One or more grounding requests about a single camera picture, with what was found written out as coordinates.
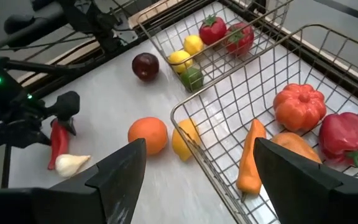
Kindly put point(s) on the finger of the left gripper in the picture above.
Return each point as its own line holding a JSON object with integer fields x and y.
{"x": 68, "y": 126}
{"x": 64, "y": 105}

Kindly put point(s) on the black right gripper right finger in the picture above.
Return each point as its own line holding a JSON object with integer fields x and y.
{"x": 319, "y": 199}

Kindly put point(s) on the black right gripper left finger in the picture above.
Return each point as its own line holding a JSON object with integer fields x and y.
{"x": 70, "y": 203}

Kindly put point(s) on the red chili pepper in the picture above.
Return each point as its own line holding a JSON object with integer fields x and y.
{"x": 57, "y": 146}

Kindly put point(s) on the brown potato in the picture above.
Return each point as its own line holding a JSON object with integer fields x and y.
{"x": 294, "y": 144}

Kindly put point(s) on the red bell pepper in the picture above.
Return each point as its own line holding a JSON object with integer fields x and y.
{"x": 343, "y": 133}

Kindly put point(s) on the orange fruit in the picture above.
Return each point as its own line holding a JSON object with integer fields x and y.
{"x": 148, "y": 135}

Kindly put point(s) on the dark red plum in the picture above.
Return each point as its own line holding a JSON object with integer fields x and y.
{"x": 145, "y": 66}

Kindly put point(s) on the large yellow lemon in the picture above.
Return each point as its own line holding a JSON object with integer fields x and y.
{"x": 182, "y": 143}

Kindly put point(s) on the small yellow lemon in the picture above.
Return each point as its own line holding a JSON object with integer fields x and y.
{"x": 180, "y": 60}
{"x": 193, "y": 44}

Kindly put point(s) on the green lime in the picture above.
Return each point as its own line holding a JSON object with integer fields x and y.
{"x": 192, "y": 78}

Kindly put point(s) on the red strawberry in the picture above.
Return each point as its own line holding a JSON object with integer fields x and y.
{"x": 239, "y": 38}
{"x": 212, "y": 29}

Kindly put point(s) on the white garlic bulb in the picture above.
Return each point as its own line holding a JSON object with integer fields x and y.
{"x": 68, "y": 165}

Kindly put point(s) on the long orange pepper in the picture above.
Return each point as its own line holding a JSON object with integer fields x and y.
{"x": 248, "y": 161}

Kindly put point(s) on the orange bell pepper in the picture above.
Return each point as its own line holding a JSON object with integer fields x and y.
{"x": 299, "y": 106}

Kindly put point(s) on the black table clamp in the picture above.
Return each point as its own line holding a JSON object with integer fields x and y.
{"x": 258, "y": 5}

